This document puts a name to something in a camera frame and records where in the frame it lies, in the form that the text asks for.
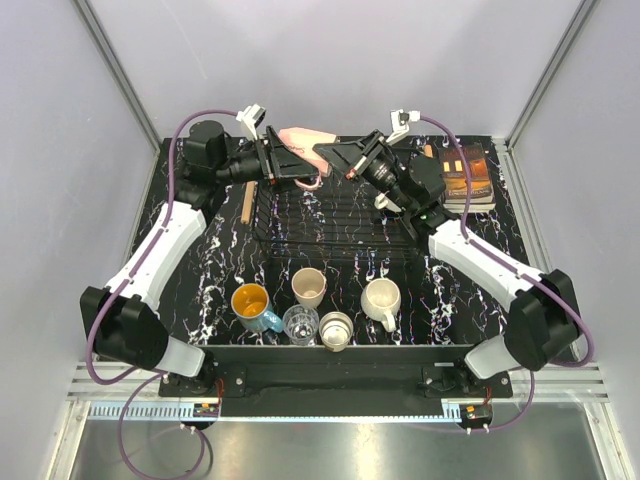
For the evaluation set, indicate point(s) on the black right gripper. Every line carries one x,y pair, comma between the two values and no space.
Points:
356,157

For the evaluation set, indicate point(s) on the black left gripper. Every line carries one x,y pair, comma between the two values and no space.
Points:
271,167

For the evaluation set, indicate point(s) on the pink faceted mug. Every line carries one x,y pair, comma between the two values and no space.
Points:
301,141

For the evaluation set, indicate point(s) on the speckled cream mug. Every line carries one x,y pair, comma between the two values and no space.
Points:
380,301

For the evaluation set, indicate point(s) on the blue butterfly mug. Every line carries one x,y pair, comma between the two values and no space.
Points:
252,306

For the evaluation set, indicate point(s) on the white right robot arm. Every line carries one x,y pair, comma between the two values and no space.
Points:
542,308

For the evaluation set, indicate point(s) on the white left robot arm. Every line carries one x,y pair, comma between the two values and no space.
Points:
121,319

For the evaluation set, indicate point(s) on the beige cup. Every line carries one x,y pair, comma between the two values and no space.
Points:
309,286

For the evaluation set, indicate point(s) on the clear drinking glass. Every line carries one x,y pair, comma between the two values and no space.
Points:
301,324

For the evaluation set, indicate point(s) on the small brown rimmed cup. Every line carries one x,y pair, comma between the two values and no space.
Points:
336,330

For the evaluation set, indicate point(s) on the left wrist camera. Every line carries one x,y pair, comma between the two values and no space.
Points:
249,120

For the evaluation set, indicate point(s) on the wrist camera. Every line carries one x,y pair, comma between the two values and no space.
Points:
249,120
400,123

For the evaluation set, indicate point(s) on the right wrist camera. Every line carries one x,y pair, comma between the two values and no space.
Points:
400,123

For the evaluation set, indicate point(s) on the black wire dish rack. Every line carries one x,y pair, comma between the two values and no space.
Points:
336,222

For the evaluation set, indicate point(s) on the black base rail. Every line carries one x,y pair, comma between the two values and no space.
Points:
288,382

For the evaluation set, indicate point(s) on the aluminium frame post left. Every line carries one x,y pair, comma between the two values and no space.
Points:
108,54

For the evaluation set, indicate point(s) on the aluminium frame post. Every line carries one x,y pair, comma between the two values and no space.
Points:
108,54
571,33

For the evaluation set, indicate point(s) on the aluminium frame post right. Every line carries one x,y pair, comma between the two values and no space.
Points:
571,33

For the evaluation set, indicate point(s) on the aluminium front frame rail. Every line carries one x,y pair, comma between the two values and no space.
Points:
342,421

